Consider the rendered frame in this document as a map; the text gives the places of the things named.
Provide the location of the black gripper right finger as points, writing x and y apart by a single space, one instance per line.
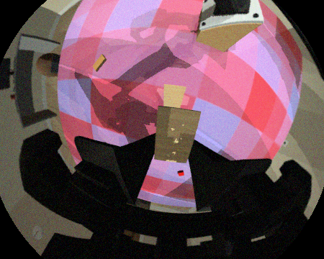
213 175

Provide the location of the small red block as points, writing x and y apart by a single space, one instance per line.
180 173

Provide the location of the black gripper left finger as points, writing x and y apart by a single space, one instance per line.
130 162

